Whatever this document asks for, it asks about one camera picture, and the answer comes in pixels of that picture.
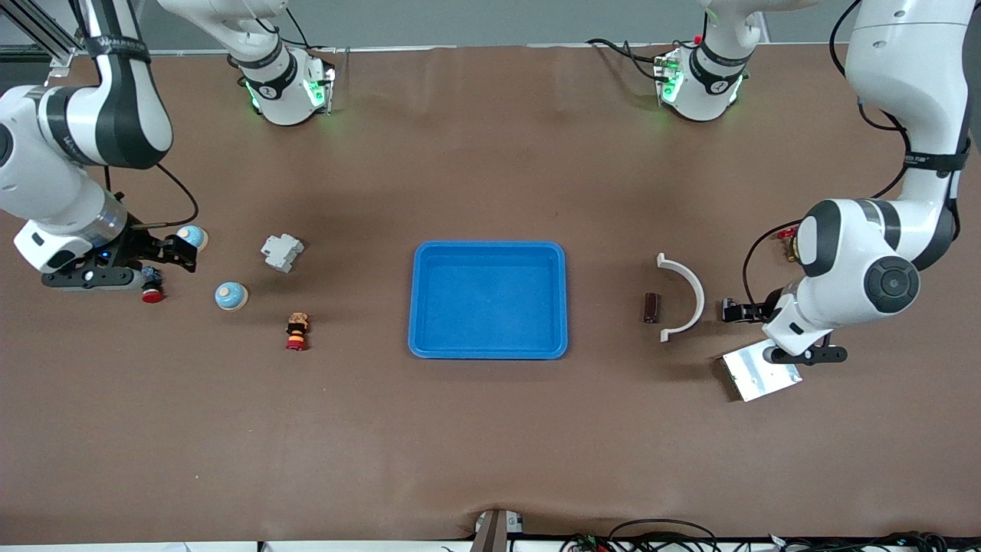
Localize black base power cable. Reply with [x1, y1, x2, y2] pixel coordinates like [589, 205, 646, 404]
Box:
[586, 37, 668, 77]

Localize black looped cable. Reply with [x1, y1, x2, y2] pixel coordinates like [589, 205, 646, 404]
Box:
[609, 519, 717, 552]

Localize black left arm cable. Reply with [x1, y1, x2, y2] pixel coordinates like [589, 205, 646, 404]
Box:
[742, 0, 913, 307]

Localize white half-ring pipe clamp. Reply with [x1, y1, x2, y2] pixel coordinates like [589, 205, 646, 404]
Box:
[657, 253, 706, 343]

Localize brown table mat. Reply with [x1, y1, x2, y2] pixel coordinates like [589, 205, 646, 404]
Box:
[0, 44, 981, 544]

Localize white circuit breaker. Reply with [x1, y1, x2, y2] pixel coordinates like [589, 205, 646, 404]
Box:
[261, 234, 305, 274]

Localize blue plastic tray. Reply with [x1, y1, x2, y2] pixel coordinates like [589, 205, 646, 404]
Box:
[408, 241, 569, 360]

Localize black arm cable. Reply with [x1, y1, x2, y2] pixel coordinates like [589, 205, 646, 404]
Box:
[103, 163, 200, 231]
[742, 0, 913, 307]

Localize silver metal plate box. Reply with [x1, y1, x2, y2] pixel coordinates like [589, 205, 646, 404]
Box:
[720, 341, 803, 403]

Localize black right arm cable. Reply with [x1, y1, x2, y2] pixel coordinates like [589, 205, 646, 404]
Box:
[103, 163, 200, 231]

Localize aluminium frame beam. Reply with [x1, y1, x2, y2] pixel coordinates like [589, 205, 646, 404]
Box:
[0, 0, 97, 81]

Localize black cable bundle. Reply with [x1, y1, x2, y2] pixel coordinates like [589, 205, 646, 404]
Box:
[766, 531, 981, 552]

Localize brown camera mount post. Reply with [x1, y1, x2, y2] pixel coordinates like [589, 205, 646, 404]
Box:
[469, 508, 526, 552]

